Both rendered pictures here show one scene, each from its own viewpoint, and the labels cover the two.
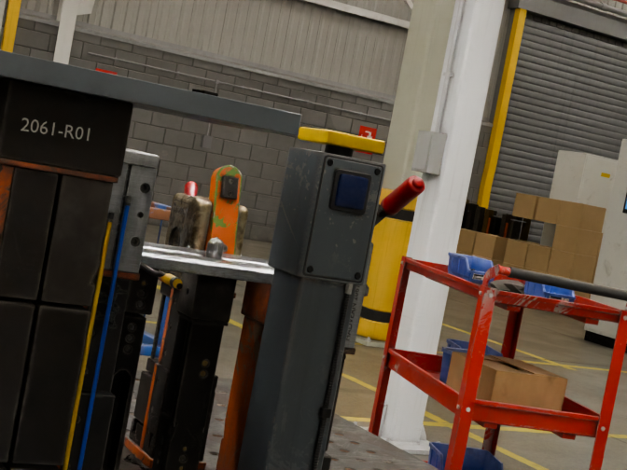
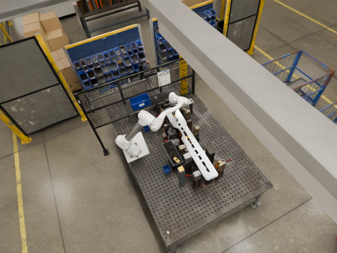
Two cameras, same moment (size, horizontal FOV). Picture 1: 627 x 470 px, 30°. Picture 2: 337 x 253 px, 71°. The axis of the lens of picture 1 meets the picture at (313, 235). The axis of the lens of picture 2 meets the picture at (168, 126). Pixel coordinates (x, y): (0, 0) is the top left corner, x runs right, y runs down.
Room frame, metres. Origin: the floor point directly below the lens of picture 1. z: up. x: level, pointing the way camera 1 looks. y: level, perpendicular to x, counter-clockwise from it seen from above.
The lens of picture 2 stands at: (1.19, -1.39, 3.77)
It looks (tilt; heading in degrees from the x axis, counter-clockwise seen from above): 52 degrees down; 99
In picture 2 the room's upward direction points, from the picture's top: 7 degrees counter-clockwise
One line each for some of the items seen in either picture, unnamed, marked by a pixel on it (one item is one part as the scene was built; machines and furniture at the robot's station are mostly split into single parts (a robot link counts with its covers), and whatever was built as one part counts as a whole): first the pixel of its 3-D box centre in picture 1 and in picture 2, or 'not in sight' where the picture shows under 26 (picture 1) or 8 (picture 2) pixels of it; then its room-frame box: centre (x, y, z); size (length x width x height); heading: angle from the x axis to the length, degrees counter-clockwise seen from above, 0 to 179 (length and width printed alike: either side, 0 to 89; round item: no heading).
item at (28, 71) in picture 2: not in sight; (31, 95); (-1.64, 1.47, 1.00); 1.34 x 0.14 x 2.00; 30
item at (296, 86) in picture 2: not in sight; (283, 89); (2.96, 2.11, 0.47); 1.20 x 0.80 x 0.95; 29
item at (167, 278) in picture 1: (156, 272); not in sight; (1.10, 0.14, 1.00); 0.12 x 0.01 x 0.01; 28
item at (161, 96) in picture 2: not in sight; (151, 101); (0.54, 1.28, 1.02); 0.90 x 0.22 x 0.03; 28
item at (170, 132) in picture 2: not in sight; (171, 139); (0.91, 0.57, 0.94); 0.18 x 0.13 x 0.49; 118
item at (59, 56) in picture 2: not in sight; (53, 66); (-2.02, 2.92, 0.52); 1.21 x 0.81 x 1.05; 124
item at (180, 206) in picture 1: (184, 330); (219, 168); (1.57, 0.15, 0.88); 0.15 x 0.11 x 0.36; 28
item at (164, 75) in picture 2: not in sight; (164, 77); (0.75, 1.53, 1.30); 0.23 x 0.02 x 0.31; 28
